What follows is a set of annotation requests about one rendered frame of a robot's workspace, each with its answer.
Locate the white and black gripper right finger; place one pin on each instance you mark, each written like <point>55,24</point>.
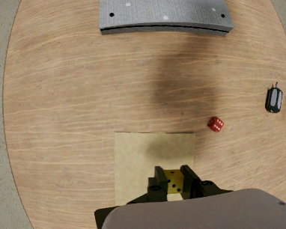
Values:
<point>193,187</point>

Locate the beige square mat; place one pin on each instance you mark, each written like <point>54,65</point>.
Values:
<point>136,154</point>

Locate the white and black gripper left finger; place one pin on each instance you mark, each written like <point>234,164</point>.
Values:
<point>155,193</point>

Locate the yellow die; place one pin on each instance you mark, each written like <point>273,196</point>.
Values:
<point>175,181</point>

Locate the red die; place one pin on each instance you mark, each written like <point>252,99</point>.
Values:
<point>215,124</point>

